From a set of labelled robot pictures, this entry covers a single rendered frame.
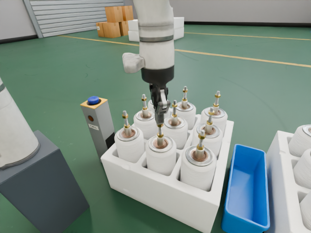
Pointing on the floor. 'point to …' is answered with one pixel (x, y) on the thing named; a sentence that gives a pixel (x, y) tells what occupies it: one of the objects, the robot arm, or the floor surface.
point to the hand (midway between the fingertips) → (159, 116)
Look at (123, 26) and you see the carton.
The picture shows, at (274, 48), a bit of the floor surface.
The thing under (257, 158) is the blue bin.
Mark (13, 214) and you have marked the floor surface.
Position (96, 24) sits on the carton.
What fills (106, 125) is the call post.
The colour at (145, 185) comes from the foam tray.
